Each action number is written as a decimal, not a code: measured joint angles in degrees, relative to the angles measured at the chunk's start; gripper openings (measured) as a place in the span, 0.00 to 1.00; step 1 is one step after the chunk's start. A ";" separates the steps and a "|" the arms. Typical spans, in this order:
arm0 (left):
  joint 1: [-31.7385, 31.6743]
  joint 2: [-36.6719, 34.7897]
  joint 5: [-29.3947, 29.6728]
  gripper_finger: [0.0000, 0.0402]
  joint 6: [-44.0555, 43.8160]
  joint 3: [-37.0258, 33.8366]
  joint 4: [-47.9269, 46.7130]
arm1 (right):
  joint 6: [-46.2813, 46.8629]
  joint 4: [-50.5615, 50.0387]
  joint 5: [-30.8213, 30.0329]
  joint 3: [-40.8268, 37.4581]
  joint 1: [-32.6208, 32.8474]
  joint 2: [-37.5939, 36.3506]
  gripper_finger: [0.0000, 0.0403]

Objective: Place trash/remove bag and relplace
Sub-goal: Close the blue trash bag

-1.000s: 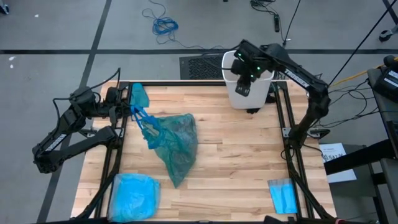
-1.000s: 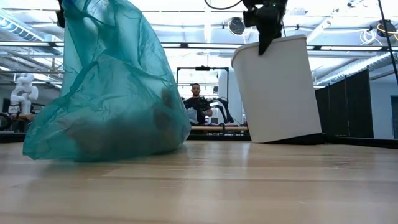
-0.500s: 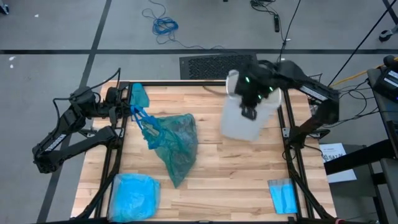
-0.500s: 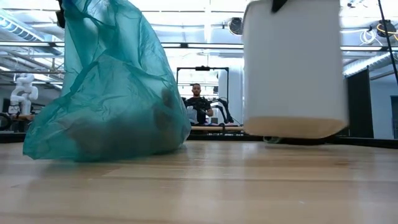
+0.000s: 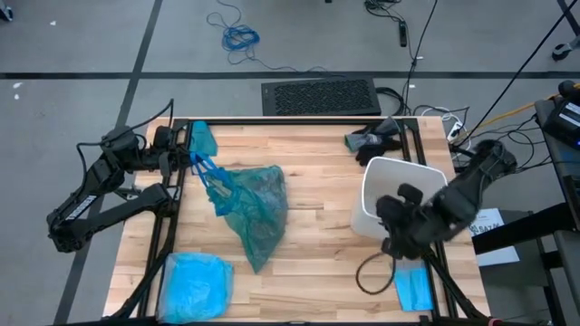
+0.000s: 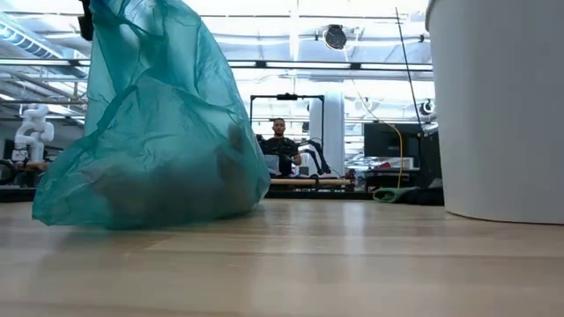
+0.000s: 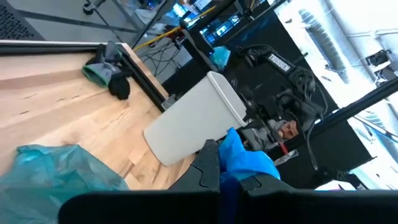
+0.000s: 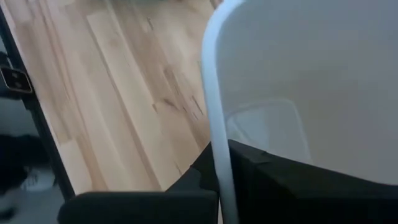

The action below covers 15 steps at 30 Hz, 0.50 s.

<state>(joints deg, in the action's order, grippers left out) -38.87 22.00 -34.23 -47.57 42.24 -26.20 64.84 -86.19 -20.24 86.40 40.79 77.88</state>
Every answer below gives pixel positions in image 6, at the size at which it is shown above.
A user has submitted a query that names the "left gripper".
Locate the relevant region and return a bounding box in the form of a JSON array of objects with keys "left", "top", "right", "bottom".
[{"left": 78, "top": 0, "right": 94, "bottom": 41}]

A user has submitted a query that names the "teal plastic trash bag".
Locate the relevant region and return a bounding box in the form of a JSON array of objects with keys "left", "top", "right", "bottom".
[{"left": 32, "top": 0, "right": 271, "bottom": 231}]

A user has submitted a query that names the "white plastic trash bin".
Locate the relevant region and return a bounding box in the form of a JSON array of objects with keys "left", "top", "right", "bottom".
[{"left": 425, "top": 0, "right": 564, "bottom": 225}]

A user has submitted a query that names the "white robot figure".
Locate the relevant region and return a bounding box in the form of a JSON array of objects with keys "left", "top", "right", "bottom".
[{"left": 11, "top": 103, "right": 56, "bottom": 165}]

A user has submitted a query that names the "wooden workbench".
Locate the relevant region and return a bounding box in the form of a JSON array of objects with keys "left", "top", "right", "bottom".
[{"left": 0, "top": 158, "right": 50, "bottom": 188}]

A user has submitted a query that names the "person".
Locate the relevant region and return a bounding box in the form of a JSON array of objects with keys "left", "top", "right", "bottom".
[{"left": 259, "top": 117, "right": 303, "bottom": 177}]

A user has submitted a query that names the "light wooden background table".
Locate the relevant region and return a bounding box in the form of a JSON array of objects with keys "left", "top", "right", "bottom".
[{"left": 269, "top": 177, "right": 353, "bottom": 187}]

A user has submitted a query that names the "black monitor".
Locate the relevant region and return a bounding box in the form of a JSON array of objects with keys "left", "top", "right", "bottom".
[{"left": 363, "top": 122, "right": 423, "bottom": 159}]

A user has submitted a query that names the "black partition curtain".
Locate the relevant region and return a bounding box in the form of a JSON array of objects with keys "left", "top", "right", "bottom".
[{"left": 419, "top": 127, "right": 443, "bottom": 190}]

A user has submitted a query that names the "black glove gray cuff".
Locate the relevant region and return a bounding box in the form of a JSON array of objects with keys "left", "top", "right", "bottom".
[{"left": 404, "top": 178, "right": 445, "bottom": 207}]

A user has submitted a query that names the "thin black hanging cable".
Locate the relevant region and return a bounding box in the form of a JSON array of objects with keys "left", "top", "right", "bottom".
[{"left": 394, "top": 7, "right": 427, "bottom": 133}]

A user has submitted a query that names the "thin yellow hanging cable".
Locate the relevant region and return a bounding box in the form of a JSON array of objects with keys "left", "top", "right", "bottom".
[{"left": 382, "top": 121, "right": 404, "bottom": 188}]

